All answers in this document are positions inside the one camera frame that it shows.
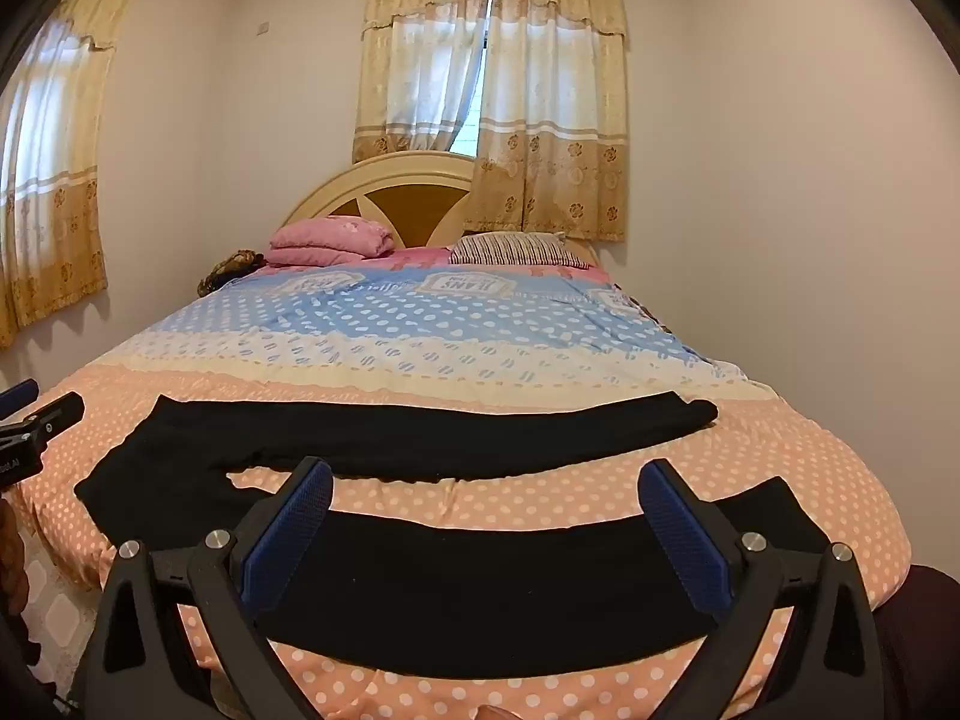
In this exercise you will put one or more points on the pink folded blanket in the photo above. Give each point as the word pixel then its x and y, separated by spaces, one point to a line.
pixel 334 240

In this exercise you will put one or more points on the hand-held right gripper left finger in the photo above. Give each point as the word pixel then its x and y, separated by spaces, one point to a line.
pixel 294 521

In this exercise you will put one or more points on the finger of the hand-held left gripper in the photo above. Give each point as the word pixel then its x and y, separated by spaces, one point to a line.
pixel 52 416
pixel 19 393

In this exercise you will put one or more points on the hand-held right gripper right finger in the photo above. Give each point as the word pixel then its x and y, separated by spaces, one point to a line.
pixel 679 521

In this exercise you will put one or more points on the striped pillow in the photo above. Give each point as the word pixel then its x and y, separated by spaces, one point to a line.
pixel 517 249

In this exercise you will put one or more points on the dark maroon cloth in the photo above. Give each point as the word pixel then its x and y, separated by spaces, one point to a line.
pixel 922 637

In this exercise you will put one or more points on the polka dot bedspread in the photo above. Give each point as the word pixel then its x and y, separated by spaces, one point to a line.
pixel 525 330

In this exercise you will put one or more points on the beige floral side curtain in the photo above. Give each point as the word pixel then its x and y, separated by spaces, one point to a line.
pixel 52 202

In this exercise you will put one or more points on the cream wooden headboard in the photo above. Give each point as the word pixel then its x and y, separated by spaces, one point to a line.
pixel 409 206

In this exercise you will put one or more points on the pink bed sheet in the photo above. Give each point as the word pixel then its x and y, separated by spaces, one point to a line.
pixel 416 259

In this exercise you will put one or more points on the dark brown bundle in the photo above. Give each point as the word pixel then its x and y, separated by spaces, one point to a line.
pixel 229 270

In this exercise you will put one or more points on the beige floral curtain panel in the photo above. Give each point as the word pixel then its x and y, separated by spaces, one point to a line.
pixel 420 67
pixel 562 150

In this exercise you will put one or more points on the black pants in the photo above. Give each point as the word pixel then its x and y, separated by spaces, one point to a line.
pixel 450 427

